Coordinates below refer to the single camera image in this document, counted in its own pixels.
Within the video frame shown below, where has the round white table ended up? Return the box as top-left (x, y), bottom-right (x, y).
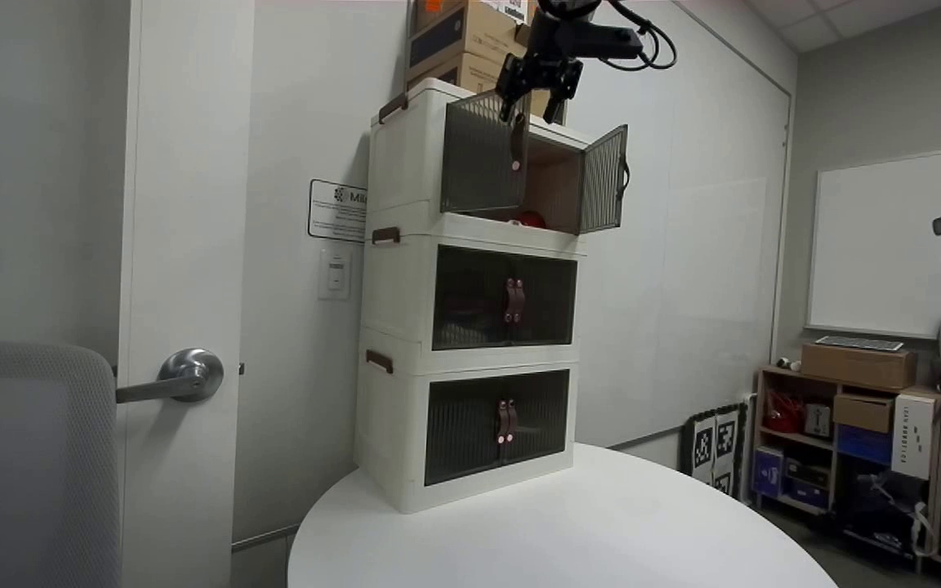
top-left (283, 444), bottom-right (838, 588)

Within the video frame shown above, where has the wall whiteboard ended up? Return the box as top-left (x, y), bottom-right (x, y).
top-left (808, 149), bottom-right (941, 339)

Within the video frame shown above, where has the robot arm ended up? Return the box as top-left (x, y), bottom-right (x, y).
top-left (495, 0), bottom-right (643, 121)

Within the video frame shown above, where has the white box on shelf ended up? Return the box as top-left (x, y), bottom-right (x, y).
top-left (892, 388), bottom-right (939, 481)

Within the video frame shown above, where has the wooden shelf unit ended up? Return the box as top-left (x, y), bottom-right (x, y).
top-left (748, 364), bottom-right (941, 570)

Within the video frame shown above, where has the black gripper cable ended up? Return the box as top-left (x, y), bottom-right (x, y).
top-left (605, 0), bottom-right (680, 76)

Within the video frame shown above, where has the cardboard box on shelf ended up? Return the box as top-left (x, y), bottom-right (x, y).
top-left (801, 343), bottom-right (915, 392)

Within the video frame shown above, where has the cabinet door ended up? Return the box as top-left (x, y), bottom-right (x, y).
top-left (581, 128), bottom-right (627, 233)
top-left (442, 93), bottom-right (527, 214)

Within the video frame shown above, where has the white stacked cabinet unit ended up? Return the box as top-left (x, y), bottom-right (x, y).
top-left (355, 79), bottom-right (609, 510)

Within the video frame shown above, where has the silver door lever handle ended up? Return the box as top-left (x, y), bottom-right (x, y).
top-left (114, 346), bottom-right (224, 403)

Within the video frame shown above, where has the cardboard box on cabinet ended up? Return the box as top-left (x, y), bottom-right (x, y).
top-left (406, 0), bottom-right (527, 93)

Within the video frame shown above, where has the white door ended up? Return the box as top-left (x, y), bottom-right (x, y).
top-left (117, 0), bottom-right (256, 588)

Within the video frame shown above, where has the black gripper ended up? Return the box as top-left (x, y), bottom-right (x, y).
top-left (497, 50), bottom-right (581, 124)

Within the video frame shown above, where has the paper wall sign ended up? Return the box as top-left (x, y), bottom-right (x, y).
top-left (308, 178), bottom-right (366, 241)

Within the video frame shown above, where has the grey mesh office chair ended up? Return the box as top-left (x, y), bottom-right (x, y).
top-left (0, 343), bottom-right (121, 588)

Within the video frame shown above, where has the calibration marker board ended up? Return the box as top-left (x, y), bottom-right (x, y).
top-left (680, 403), bottom-right (746, 497)

